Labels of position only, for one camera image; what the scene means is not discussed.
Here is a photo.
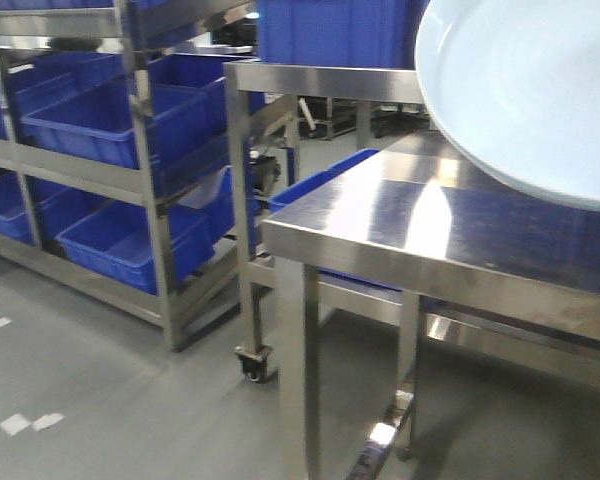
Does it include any light blue plate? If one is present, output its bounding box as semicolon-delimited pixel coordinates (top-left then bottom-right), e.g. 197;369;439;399
415;1;600;211

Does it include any stainless steel upper shelf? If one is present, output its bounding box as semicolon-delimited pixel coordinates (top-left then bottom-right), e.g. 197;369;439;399
224;60;424;361

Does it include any caster wheel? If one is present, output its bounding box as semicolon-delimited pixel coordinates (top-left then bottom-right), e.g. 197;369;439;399
234;345;273;383

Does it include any blue bin lower rack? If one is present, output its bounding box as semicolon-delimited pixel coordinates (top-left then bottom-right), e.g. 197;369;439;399
56;202;215;295

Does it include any blue bin rack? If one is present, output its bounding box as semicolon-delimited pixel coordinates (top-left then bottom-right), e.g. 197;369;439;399
56;202;215;295
22;82;211;169

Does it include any stainless steel bin rack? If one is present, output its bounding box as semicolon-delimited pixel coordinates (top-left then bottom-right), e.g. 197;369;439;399
0;1;255;350

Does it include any large blue crate middle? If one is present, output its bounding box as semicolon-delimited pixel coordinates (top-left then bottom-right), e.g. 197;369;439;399
256;0;428;69

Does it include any blue bin upper rack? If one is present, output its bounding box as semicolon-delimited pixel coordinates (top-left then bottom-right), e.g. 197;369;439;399
22;82;211;169

